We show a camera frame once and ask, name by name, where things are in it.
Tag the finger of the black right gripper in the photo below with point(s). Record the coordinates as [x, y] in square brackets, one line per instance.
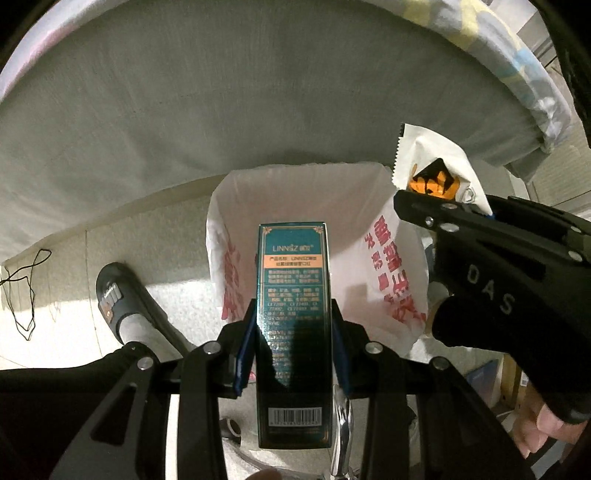
[429, 201]

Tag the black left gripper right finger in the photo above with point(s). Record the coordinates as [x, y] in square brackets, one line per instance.
[460, 438]

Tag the circle patterned grey bedsheet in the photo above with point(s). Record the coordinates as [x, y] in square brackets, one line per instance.
[107, 102]

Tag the person right hand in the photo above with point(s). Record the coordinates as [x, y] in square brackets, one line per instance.
[535, 423]

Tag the white orange snack bag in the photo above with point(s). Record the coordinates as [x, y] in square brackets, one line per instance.
[419, 147]

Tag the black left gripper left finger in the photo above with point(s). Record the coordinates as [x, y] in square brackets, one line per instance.
[125, 437]

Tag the dark slipper left foot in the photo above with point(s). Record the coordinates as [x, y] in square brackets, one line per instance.
[133, 315]

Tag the teal cosmetics box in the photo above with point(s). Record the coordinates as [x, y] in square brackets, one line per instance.
[293, 311]

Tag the white red trash bag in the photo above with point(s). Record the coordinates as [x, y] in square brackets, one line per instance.
[378, 266]

